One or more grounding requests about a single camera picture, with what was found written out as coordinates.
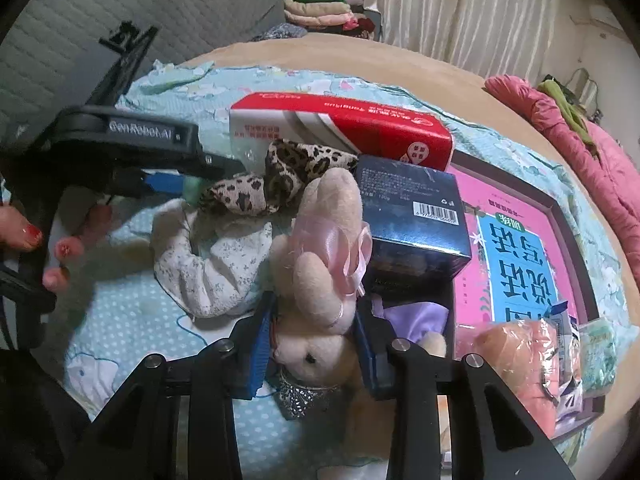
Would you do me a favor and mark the person's left hand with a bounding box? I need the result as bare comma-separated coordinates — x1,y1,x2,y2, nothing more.
0,205,115,293

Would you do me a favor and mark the blue cartoon print sheet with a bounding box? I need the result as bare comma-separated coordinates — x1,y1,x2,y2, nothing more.
65,57,640,480

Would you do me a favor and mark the pale green tissue pack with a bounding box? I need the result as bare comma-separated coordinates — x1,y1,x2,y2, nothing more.
575,320,616,396

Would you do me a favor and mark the white floral scrunchie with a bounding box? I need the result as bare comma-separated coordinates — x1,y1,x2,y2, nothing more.
152,207,274,319

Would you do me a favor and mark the green garment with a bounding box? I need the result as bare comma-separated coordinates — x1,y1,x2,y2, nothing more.
537,76,593,156

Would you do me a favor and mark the dark floral cloth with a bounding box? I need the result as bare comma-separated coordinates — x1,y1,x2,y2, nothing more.
250,22,308,43

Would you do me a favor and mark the red and white box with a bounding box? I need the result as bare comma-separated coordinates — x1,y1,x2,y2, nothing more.
229,91,453,173

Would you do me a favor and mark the white curtain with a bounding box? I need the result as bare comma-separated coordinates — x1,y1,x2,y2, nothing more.
360,0,591,78

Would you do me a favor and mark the grey quilted sofa cover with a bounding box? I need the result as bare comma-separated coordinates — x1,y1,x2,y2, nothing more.
0,0,288,151

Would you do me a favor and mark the pink quilt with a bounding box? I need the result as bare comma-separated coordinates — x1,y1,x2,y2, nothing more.
484,74,640,261

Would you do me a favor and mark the orange bread snack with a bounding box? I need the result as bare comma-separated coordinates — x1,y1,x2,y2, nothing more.
472,321,563,441

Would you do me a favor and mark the white purple snack packet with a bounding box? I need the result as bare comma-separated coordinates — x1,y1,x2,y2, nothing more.
545,300,581,361

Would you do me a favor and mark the tan bed blanket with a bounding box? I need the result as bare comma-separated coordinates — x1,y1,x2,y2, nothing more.
177,32,640,461

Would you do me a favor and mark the stack of folded clothes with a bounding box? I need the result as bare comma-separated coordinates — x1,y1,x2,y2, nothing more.
282,0,381,36

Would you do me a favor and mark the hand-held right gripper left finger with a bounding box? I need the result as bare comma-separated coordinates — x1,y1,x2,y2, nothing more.
70,305,278,480

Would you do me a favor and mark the dark blue box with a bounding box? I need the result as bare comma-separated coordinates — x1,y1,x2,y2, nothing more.
350,154,473,291

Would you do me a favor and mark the leopard print hairband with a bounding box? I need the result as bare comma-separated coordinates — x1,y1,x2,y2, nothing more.
199,139,360,217

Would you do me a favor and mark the beige plush rabbit pink ribbon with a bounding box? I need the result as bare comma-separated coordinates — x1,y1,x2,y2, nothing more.
270,166,375,421

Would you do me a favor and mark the white triangle print packet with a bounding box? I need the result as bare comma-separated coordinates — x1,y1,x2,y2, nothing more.
552,380,583,436

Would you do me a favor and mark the shallow dark box tray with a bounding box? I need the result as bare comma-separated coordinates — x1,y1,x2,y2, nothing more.
440,150,608,446

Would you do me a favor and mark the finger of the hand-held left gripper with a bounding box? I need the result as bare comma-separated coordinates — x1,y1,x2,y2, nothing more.
192,147,251,181
112,167,188,198

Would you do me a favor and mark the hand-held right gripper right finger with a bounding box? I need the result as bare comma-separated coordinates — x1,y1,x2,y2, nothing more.
352,305,576,480

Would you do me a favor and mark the pink book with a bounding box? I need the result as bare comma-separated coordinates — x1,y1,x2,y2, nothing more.
452,170,591,361

